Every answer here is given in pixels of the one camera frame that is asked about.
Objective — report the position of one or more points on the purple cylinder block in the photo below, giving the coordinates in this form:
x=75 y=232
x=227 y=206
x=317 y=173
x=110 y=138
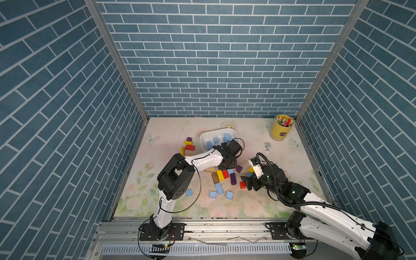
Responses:
x=233 y=179

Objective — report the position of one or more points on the red rectangular block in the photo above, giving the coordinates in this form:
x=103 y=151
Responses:
x=190 y=147

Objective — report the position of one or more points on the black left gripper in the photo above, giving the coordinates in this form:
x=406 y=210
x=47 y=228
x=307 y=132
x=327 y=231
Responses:
x=234 y=165

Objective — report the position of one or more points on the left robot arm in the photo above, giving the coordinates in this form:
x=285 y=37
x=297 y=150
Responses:
x=175 y=178

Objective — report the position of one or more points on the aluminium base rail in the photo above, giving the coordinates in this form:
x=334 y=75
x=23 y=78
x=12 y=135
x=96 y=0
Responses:
x=215 y=237

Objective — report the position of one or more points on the white plastic tub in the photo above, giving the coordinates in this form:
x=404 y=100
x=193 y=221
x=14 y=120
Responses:
x=209 y=139

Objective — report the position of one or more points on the dark wood block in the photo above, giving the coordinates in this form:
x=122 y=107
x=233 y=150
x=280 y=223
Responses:
x=215 y=178

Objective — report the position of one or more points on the aluminium corner post left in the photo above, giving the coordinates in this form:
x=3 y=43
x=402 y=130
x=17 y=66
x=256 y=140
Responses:
x=99 y=20

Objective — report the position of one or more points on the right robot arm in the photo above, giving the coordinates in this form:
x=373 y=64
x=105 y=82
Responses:
x=317 y=219

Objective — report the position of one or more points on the blue cube bottom right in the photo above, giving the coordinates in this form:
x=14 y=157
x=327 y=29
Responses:
x=229 y=195

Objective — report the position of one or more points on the aluminium corner post right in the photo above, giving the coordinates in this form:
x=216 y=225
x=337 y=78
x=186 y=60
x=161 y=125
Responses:
x=353 y=18

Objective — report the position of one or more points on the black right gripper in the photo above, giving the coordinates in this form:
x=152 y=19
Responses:
x=247 y=181

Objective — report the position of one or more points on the light wood square block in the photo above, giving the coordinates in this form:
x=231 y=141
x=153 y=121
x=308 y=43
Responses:
x=211 y=169

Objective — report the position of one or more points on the aluminium corner post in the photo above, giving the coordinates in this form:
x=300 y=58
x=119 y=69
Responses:
x=99 y=20
x=353 y=18

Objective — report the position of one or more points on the small grey clip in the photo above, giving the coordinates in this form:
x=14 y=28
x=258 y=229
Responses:
x=267 y=147

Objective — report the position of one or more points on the yellow pen cup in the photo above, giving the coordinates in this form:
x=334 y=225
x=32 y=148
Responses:
x=281 y=127

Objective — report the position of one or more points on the blue long block bottom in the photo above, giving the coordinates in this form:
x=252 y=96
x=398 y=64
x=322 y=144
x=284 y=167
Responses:
x=219 y=188

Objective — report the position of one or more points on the light blue block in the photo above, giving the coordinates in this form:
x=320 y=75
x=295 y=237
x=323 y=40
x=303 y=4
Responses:
x=227 y=137

